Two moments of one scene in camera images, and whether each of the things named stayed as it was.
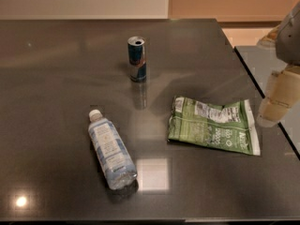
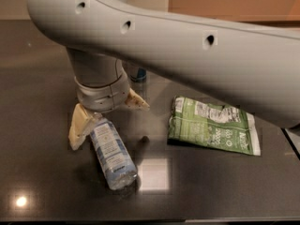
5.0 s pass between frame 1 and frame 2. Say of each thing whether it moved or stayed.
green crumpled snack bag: stayed
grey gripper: moved
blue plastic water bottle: stayed
